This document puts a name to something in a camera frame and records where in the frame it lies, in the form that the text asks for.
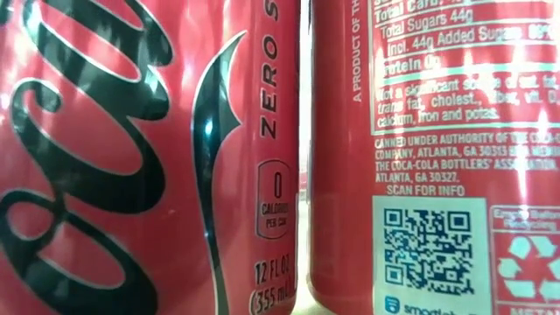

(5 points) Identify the red Coke Zero can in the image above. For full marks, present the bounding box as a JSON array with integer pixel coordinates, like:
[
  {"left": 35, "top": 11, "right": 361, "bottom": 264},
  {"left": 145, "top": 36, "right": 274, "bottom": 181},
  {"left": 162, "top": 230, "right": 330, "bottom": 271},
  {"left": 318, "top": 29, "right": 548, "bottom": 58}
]
[{"left": 0, "top": 0, "right": 302, "bottom": 315}]

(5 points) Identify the red Coca-Cola can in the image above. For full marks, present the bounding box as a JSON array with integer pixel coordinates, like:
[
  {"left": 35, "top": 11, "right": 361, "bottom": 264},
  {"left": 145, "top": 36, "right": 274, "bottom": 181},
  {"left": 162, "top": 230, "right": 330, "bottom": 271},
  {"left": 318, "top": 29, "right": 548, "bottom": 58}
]
[{"left": 307, "top": 0, "right": 560, "bottom": 315}]

